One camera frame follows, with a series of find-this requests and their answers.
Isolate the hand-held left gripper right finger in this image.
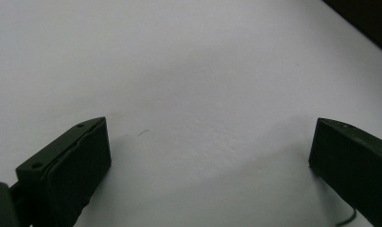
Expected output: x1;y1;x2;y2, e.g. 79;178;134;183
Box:
308;117;382;227

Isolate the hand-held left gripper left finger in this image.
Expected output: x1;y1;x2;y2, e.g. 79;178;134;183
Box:
15;116;113;227

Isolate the thin black cable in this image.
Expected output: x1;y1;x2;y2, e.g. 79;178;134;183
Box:
336;207;357;226

